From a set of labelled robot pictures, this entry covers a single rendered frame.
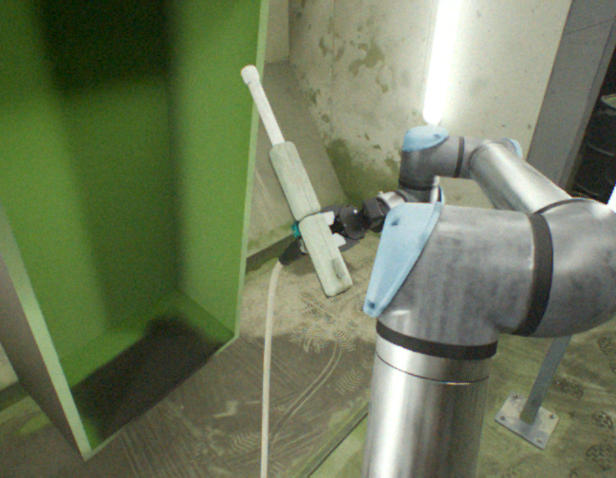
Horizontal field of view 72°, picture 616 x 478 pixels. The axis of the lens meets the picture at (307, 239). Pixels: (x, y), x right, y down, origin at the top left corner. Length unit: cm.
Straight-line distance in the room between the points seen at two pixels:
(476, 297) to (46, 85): 101
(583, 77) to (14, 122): 212
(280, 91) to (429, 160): 224
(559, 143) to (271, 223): 162
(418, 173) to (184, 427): 143
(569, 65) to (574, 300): 197
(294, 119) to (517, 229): 273
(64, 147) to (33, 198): 15
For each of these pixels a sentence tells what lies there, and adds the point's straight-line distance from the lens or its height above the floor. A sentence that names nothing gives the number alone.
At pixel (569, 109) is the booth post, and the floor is 108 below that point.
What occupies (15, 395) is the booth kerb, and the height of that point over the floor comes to 10.
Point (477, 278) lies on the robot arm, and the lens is 38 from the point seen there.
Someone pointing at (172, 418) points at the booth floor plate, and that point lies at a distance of 200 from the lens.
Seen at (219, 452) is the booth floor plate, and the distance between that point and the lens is 187.
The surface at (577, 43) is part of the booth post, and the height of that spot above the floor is 136.
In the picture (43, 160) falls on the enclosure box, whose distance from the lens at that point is 123.
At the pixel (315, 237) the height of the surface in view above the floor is 120.
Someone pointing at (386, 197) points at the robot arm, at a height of 120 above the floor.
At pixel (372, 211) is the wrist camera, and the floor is 123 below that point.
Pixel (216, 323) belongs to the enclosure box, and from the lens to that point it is 168.
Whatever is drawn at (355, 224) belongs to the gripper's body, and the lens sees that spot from 88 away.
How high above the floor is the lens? 161
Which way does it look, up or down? 32 degrees down
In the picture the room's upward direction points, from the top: straight up
